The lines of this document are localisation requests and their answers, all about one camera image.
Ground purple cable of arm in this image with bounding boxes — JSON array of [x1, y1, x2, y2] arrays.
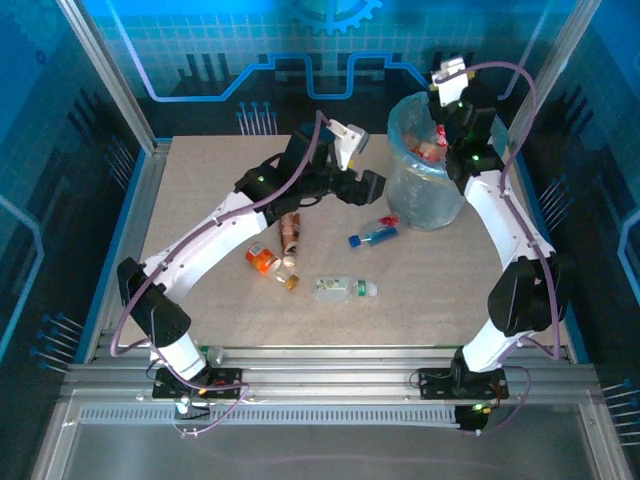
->
[[110, 110, 331, 440], [462, 60, 564, 437]]

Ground green label water bottle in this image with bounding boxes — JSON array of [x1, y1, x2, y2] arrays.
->
[[313, 276, 379, 303]]

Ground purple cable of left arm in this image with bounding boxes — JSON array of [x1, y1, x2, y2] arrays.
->
[[110, 110, 331, 440]]

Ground clear plastic trash bin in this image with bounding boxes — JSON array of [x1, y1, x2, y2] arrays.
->
[[386, 91, 510, 232]]

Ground blue plastic bin liner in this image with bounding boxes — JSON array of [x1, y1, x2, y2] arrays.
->
[[387, 91, 510, 171]]

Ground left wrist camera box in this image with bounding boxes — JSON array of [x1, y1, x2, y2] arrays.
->
[[327, 121, 371, 171]]

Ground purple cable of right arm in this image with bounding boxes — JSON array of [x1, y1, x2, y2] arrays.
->
[[462, 60, 564, 437]]

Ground slotted grey cable duct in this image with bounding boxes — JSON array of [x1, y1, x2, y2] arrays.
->
[[78, 405, 461, 427]]

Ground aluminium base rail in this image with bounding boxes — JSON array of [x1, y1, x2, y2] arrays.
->
[[59, 344, 601, 406]]

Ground aluminium frame post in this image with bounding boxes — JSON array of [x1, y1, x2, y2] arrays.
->
[[507, 0, 604, 146], [55, 0, 160, 154]]

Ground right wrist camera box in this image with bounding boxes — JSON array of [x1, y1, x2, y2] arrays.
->
[[428, 57, 477, 107]]

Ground black controller box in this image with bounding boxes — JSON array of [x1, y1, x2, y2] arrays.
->
[[454, 403, 490, 436]]

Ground brown label plastic bottle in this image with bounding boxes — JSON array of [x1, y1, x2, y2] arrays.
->
[[277, 211, 304, 269]]

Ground Fiji water bottle blue cap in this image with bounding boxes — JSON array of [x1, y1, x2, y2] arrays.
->
[[347, 213, 403, 249]]

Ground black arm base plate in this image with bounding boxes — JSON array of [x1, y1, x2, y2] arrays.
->
[[151, 367, 245, 401], [417, 367, 510, 401]]

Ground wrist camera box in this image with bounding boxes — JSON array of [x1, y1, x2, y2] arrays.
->
[[428, 57, 477, 107], [327, 121, 371, 171]]

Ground orange label bottle gold cap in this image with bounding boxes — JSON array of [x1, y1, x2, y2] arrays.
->
[[244, 241, 301, 292]]

